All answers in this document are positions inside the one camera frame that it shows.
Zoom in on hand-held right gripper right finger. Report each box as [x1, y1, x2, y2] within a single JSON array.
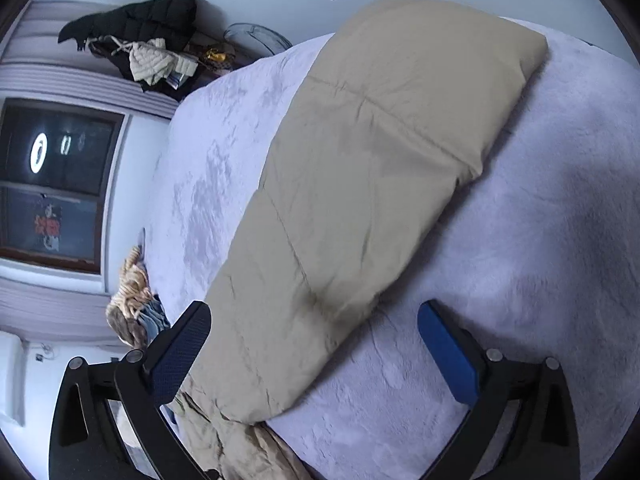
[[417, 300, 581, 480]]

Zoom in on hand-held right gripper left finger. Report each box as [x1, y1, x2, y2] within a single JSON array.
[[47, 300, 213, 480]]

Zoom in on beige puffer jacket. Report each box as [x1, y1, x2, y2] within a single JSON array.
[[172, 0, 549, 480]]

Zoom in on blue jeans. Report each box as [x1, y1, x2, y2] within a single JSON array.
[[136, 294, 175, 347]]

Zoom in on striped tan brown garment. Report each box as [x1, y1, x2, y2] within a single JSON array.
[[106, 245, 153, 350]]

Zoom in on lavender plush blanket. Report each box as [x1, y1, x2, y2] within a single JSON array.
[[142, 25, 640, 480]]

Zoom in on pale grey curtain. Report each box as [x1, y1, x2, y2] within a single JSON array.
[[0, 0, 178, 121], [0, 262, 118, 346]]

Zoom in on cartoon window sticker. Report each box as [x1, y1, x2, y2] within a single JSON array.
[[32, 202, 63, 253]]

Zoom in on dark framed window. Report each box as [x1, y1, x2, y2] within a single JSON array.
[[0, 97, 126, 276]]

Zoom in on cream quilted garment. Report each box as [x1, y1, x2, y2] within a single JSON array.
[[129, 37, 198, 86]]

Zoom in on clear plastic container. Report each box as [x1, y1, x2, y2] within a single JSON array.
[[223, 22, 292, 55]]

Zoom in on black puffer jacket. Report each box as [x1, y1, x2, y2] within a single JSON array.
[[57, 0, 200, 93]]

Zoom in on white wall appliance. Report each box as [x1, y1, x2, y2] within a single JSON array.
[[0, 332, 27, 428]]

